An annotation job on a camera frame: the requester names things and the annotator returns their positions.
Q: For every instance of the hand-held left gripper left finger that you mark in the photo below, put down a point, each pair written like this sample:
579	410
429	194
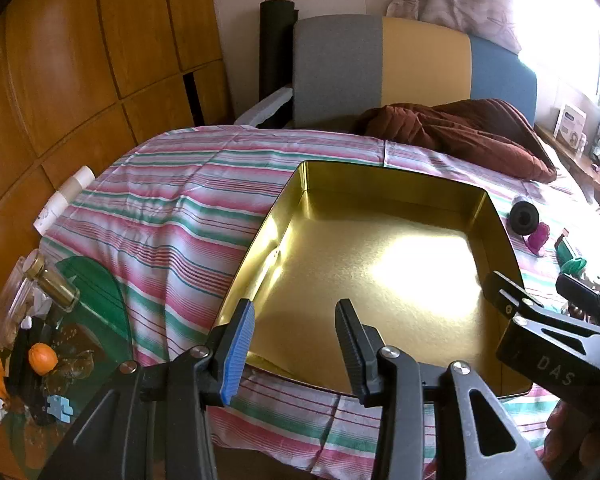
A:
237	355

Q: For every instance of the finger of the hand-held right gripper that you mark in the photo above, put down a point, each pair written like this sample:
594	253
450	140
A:
582	295
505	292

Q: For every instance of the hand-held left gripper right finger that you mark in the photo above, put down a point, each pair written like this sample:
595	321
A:
350	340

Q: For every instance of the green plastic holder toy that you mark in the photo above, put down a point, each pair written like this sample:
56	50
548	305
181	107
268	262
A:
574	265

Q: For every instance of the purple perforated funnel toy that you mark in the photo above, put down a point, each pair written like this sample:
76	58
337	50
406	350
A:
537	239

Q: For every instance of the gold metal tray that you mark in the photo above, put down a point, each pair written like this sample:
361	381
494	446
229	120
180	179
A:
380	285

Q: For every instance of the clear container with black lid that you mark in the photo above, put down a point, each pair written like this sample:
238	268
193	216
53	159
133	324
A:
522	216

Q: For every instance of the person's right hand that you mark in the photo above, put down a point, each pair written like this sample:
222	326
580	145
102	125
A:
575	430

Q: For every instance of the small dark green toy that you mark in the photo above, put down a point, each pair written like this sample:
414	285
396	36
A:
566	249

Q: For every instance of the wooden shelf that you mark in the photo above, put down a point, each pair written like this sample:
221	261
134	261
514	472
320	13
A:
575	162

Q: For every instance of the striped bed sheet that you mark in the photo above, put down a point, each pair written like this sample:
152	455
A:
170	220

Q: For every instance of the green glass table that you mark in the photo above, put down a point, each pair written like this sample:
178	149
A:
97	280

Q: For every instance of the brown quilted blanket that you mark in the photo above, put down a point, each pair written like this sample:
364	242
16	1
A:
455	135

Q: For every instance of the white cardboard box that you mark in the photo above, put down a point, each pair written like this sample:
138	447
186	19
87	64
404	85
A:
570	125

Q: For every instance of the light blue puzzle piece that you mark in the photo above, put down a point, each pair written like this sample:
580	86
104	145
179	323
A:
60	408

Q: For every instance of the glass bottle with gold cap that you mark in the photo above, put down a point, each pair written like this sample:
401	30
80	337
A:
60	290

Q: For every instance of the orange fruit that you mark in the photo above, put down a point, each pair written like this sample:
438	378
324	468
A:
42	358

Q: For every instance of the clear plastic jar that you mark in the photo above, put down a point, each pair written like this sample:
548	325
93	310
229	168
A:
10	305

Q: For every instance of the white tube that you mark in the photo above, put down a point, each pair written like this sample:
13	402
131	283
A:
62	200

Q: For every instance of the white foam strip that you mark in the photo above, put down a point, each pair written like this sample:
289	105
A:
265	107

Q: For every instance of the grey yellow blue headboard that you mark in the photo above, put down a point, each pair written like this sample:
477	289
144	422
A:
340	70

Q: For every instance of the window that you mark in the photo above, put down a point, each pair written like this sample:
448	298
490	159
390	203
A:
565	15

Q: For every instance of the black rolled mat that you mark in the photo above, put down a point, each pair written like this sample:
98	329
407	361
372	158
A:
275	45

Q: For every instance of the wooden wardrobe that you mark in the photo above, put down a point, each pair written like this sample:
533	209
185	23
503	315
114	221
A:
80	60

